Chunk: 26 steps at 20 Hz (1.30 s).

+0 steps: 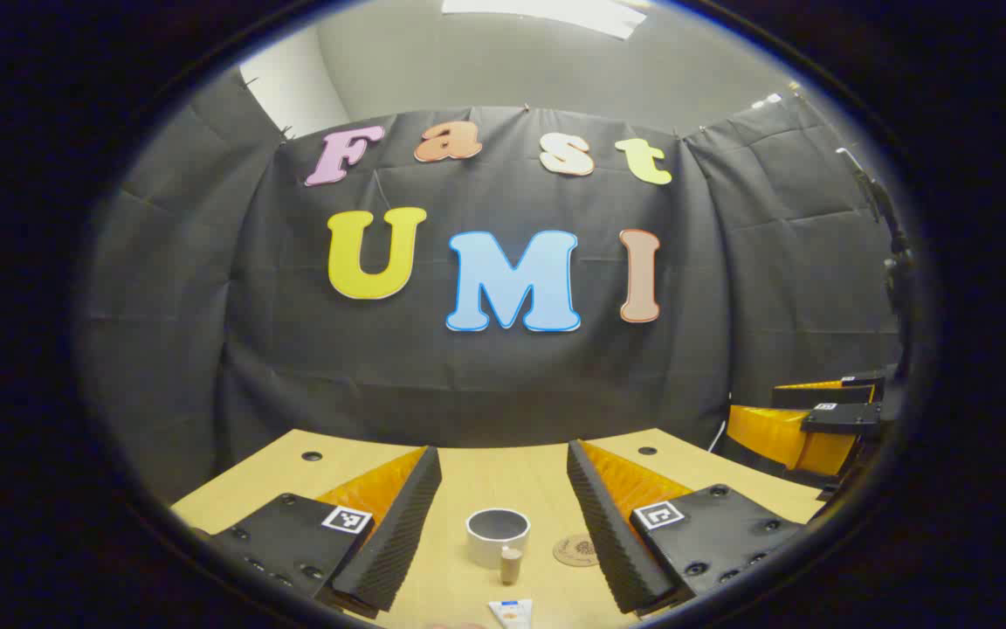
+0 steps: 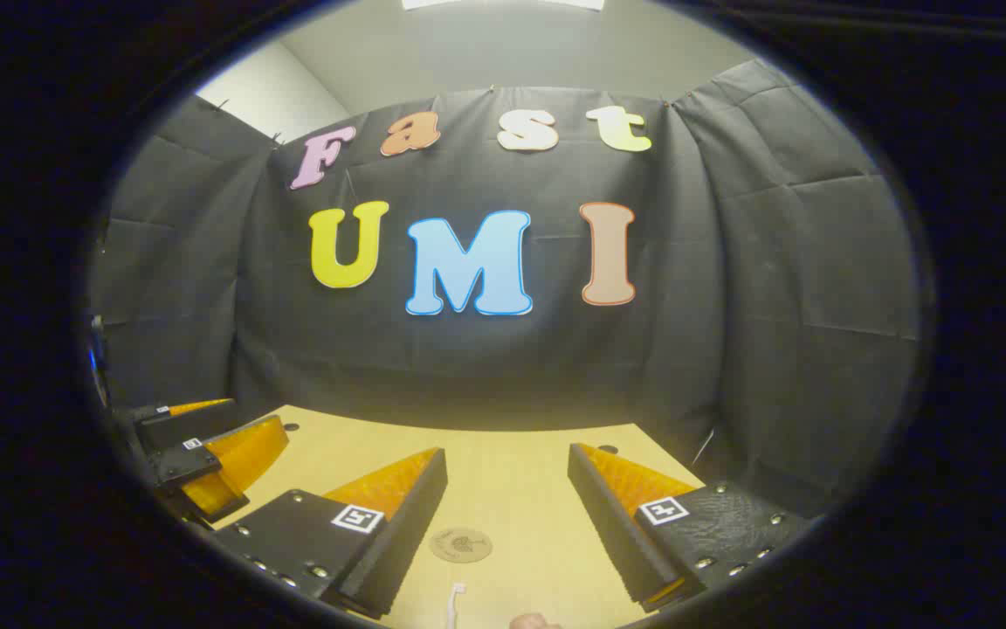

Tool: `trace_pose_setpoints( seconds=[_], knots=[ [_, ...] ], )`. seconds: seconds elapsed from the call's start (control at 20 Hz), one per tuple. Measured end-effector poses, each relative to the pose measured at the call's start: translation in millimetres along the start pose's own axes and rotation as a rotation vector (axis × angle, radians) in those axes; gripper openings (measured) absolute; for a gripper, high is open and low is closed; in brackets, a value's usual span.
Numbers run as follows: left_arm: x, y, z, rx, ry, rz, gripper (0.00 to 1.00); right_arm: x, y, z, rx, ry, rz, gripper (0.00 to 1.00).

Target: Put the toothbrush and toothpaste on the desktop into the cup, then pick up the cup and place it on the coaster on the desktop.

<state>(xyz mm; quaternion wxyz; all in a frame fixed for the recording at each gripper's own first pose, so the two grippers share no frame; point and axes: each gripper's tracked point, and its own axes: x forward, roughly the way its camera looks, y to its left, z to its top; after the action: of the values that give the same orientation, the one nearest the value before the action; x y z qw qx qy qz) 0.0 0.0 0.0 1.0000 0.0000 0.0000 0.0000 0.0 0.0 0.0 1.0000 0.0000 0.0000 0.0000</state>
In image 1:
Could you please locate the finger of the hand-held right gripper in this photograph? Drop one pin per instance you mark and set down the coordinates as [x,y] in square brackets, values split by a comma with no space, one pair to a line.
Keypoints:
[844,421]
[817,395]

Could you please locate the wooden desktop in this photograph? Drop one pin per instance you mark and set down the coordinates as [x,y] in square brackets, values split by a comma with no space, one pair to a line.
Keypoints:
[503,476]

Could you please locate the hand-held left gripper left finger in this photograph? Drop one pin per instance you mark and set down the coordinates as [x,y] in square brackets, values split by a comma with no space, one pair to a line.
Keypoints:
[398,533]

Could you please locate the round wooden coaster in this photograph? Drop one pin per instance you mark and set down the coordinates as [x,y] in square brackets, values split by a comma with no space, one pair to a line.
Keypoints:
[575,552]

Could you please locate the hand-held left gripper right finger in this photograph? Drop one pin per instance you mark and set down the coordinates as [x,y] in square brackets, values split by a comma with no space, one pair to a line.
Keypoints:
[599,533]

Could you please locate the white toothpaste tube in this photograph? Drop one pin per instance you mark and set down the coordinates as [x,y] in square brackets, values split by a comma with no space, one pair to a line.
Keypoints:
[510,616]

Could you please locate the ceiling light panel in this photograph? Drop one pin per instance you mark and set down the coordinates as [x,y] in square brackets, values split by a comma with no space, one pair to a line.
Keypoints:
[547,13]

